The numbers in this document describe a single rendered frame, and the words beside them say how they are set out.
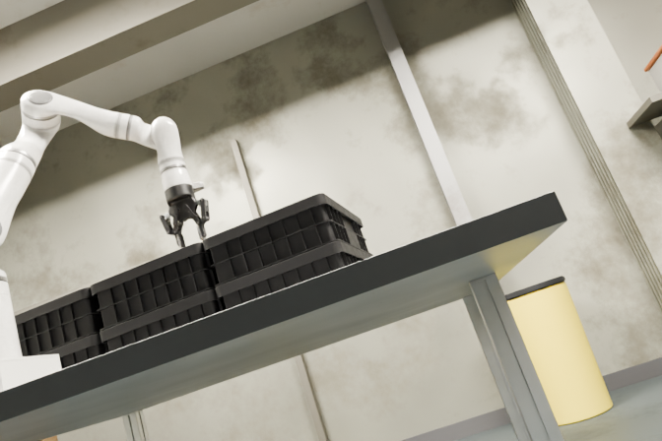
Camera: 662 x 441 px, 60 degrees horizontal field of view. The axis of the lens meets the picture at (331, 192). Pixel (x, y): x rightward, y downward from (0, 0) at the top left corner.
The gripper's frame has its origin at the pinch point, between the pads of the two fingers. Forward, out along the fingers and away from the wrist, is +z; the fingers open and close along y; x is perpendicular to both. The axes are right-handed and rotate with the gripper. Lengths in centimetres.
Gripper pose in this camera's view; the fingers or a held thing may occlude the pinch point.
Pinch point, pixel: (191, 238)
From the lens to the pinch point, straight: 154.1
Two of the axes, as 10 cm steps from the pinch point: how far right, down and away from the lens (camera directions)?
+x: 2.6, 1.9, 9.5
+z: 3.1, 9.1, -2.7
